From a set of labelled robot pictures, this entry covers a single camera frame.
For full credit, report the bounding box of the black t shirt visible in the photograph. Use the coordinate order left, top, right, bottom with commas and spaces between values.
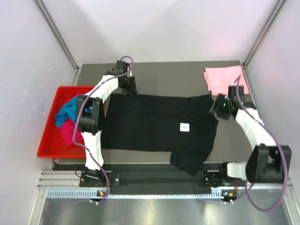
101, 94, 218, 176

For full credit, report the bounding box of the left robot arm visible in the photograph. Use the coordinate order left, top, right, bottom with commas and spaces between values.
72, 56, 138, 186

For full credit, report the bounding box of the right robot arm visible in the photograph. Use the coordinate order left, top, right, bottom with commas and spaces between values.
211, 85, 292, 186

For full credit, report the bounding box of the pink folded t shirt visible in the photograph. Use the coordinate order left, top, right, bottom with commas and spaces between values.
203, 66, 250, 96

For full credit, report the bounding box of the blue t shirt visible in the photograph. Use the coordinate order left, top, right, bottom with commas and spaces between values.
54, 96, 77, 128

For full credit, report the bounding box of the magenta t shirt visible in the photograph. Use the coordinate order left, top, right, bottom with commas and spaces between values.
58, 118, 84, 148

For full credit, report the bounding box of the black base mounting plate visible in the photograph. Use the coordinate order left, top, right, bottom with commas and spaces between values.
79, 171, 235, 188

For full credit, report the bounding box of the red plastic bin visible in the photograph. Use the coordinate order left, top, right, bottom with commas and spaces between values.
37, 86, 93, 159

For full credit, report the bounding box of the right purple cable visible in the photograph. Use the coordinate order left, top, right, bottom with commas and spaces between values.
233, 75, 289, 211

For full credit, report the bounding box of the purple cable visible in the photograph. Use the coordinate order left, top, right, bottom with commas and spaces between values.
72, 55, 135, 207
233, 75, 289, 211

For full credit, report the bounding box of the grey slotted cable duct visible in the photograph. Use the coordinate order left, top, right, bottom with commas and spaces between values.
46, 189, 236, 200

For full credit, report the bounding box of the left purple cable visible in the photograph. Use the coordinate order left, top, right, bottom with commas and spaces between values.
72, 55, 135, 207

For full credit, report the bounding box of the left aluminium frame post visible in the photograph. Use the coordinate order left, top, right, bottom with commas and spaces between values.
33, 0, 79, 71

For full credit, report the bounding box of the aluminium frame post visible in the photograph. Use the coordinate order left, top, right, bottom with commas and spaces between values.
242, 0, 287, 68
33, 0, 79, 71

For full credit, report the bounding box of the right aluminium frame post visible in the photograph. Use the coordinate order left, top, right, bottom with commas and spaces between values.
242, 0, 287, 68

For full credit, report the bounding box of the aluminium front rail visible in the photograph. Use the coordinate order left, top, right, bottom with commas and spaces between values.
37, 170, 293, 190

